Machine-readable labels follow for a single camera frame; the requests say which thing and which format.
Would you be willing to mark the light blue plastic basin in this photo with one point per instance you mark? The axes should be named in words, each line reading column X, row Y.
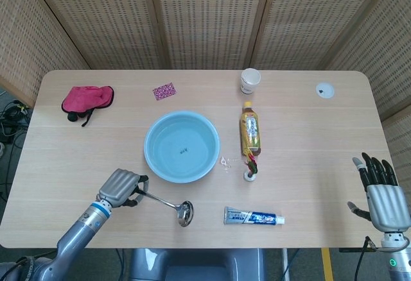
column 181, row 147

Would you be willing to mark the clear plastic wrapper scrap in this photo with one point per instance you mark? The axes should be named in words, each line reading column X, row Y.
column 225, row 162

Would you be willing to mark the white paper cup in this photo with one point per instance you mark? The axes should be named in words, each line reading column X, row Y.
column 250, row 81

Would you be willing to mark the woven folding screen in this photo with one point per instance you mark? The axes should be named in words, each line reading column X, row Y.
column 205, row 18

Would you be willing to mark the pink and black cloth pouch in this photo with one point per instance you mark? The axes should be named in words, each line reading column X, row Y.
column 86, row 99

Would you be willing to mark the white blue toothpaste tube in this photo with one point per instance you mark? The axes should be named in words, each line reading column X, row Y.
column 250, row 218

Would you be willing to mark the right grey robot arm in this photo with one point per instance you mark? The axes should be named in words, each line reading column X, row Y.
column 396, row 255

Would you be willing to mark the yellow tea drink bottle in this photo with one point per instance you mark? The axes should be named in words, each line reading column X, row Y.
column 250, row 128

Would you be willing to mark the pink patterned card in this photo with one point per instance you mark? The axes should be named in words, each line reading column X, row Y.
column 165, row 91

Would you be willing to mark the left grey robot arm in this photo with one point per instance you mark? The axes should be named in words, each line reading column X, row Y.
column 57, row 249

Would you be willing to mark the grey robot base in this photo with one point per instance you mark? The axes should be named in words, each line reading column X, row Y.
column 199, row 265

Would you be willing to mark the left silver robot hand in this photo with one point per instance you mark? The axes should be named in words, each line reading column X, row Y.
column 122, row 187

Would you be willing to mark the small colourful tassel ornament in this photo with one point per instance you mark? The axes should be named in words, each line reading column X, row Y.
column 250, row 168

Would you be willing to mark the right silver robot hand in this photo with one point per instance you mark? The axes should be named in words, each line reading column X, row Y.
column 383, row 202

